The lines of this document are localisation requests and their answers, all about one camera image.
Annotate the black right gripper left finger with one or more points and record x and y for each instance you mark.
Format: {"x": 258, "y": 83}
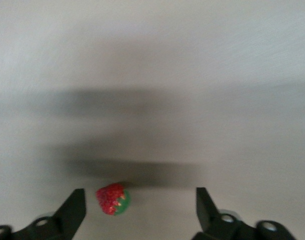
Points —
{"x": 67, "y": 215}

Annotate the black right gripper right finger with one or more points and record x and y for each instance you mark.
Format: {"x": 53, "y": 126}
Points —
{"x": 207, "y": 215}

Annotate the brown table cover sheet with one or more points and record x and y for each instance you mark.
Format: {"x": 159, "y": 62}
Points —
{"x": 152, "y": 50}

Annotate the red strawberry with green calyx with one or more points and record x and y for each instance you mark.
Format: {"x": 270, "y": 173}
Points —
{"x": 110, "y": 198}

